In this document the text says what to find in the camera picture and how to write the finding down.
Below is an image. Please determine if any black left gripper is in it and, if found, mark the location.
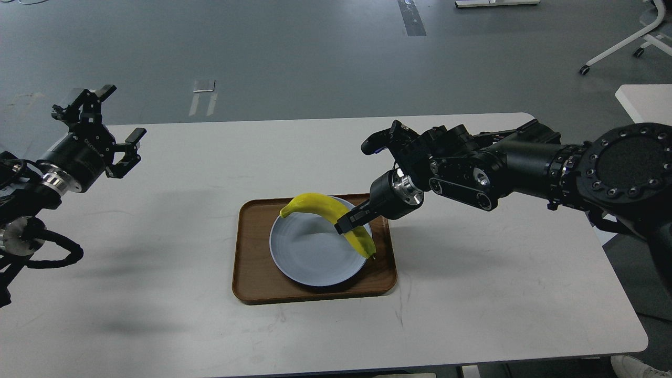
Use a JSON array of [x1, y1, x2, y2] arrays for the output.
[[37, 85, 147, 192]]

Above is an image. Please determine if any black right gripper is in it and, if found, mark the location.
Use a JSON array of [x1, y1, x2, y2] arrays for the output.
[[334, 170, 424, 235]]

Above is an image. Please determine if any yellow banana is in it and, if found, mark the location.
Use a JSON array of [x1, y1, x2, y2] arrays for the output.
[[279, 192, 376, 259]]

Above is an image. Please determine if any blue round plate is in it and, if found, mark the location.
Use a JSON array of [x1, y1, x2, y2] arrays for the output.
[[269, 196, 369, 287]]

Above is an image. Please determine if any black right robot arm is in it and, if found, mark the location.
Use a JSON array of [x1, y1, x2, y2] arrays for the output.
[[334, 119, 671, 291]]

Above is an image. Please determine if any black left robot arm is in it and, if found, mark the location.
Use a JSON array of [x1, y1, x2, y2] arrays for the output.
[[1, 85, 146, 306]]

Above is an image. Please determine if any brown wooden tray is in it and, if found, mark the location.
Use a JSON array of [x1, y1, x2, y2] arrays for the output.
[[232, 198, 397, 305]]

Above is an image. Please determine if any white shoe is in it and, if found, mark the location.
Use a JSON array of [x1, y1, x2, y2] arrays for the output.
[[610, 355, 671, 377]]

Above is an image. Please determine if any white side table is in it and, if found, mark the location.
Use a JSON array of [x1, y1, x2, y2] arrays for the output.
[[615, 84, 671, 126]]

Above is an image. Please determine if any white chair base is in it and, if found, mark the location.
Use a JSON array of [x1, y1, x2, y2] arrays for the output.
[[578, 1, 670, 75]]

